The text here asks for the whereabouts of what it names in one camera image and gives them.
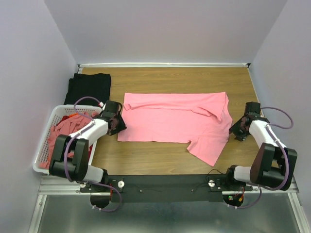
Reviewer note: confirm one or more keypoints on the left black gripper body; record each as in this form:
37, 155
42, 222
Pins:
120, 124

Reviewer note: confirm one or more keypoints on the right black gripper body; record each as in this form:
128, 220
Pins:
239, 131

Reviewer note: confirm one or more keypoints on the pink t shirt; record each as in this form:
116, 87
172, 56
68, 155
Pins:
200, 120

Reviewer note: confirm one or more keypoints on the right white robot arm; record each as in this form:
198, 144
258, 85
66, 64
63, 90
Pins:
274, 164

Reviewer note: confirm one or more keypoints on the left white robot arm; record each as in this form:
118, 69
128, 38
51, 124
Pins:
70, 154

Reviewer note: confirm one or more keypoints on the folded black t shirt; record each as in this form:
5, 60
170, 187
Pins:
82, 85

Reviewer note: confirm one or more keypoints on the salmon t shirt in basket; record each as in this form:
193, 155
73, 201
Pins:
67, 125

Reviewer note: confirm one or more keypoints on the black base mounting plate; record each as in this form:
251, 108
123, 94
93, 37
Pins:
175, 188

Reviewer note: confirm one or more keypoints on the white plastic laundry basket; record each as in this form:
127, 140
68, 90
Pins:
57, 114

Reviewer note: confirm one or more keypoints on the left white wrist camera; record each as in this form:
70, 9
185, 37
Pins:
102, 105

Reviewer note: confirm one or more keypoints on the aluminium frame rail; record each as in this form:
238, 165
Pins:
163, 64

